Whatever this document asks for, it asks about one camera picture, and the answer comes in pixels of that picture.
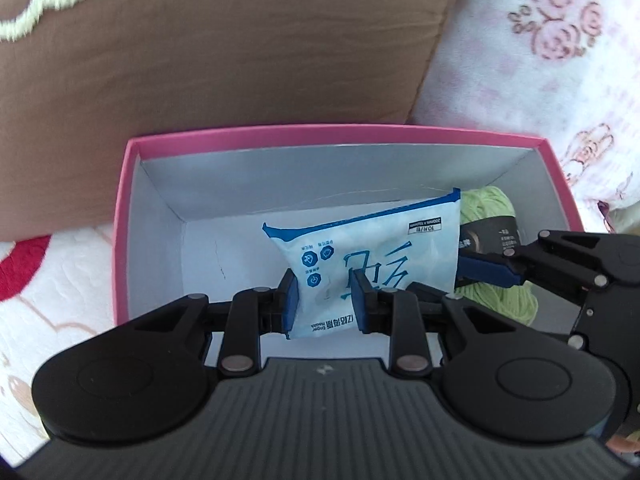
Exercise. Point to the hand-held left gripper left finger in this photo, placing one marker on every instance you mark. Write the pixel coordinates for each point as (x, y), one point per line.
(291, 305)

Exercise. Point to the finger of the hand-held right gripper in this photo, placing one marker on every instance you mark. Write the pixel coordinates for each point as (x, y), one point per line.
(429, 292)
(487, 271)

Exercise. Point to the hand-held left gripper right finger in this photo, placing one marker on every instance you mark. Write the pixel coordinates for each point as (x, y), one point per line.
(361, 302)

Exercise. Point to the blue white wet wipe packet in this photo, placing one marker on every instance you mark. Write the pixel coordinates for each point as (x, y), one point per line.
(380, 240)

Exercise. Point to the green yarn ball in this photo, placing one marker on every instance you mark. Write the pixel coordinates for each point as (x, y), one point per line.
(487, 205)

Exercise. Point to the pink cardboard box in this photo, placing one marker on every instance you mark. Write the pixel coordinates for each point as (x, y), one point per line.
(225, 185)

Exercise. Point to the pink checked pillow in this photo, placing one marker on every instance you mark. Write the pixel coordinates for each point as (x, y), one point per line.
(550, 110)

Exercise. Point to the bear printed blanket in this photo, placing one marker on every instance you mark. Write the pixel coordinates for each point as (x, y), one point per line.
(50, 310)

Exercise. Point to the brown embroidered pillow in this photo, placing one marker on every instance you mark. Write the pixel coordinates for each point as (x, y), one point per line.
(200, 60)

